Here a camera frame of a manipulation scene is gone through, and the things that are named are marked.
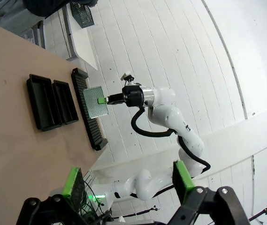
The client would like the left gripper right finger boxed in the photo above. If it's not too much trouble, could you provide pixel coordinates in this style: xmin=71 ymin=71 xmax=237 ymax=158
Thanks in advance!
xmin=168 ymin=160 xmax=251 ymax=225

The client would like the black ESD tray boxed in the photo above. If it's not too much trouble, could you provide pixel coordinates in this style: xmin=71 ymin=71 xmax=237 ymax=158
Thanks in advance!
xmin=26 ymin=74 xmax=62 ymax=132
xmin=53 ymin=79 xmax=79 ymax=125

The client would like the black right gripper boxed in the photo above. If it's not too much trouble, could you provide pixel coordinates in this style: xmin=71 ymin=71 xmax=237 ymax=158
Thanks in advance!
xmin=97 ymin=84 xmax=145 ymax=108

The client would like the grey plastic mesh basket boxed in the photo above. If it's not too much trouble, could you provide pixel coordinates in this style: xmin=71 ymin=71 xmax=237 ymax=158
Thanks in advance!
xmin=69 ymin=0 xmax=95 ymax=29

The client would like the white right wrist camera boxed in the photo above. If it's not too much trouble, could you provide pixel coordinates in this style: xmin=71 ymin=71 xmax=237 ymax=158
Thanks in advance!
xmin=121 ymin=71 xmax=134 ymax=83

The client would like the black slotted board rack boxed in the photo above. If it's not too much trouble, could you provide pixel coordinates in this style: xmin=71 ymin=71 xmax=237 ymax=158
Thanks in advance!
xmin=71 ymin=67 xmax=108 ymax=150

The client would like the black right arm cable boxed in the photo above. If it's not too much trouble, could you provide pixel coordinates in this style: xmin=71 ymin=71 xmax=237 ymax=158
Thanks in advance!
xmin=130 ymin=106 xmax=212 ymax=197

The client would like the green circuit board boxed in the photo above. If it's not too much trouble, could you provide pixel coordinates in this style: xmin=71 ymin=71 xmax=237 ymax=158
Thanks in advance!
xmin=83 ymin=86 xmax=109 ymax=119

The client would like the black cable bundle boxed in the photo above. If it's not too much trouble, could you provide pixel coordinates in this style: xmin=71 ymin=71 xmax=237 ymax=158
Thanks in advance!
xmin=80 ymin=173 xmax=112 ymax=225

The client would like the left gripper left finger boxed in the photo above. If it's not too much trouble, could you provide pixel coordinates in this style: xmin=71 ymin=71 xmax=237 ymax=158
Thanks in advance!
xmin=15 ymin=166 xmax=86 ymax=225

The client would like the white side table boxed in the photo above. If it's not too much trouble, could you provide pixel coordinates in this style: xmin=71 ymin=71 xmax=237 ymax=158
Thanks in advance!
xmin=60 ymin=0 xmax=99 ymax=71

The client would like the base box with green light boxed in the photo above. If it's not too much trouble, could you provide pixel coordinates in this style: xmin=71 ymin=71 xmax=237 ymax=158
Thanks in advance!
xmin=86 ymin=192 xmax=106 ymax=204

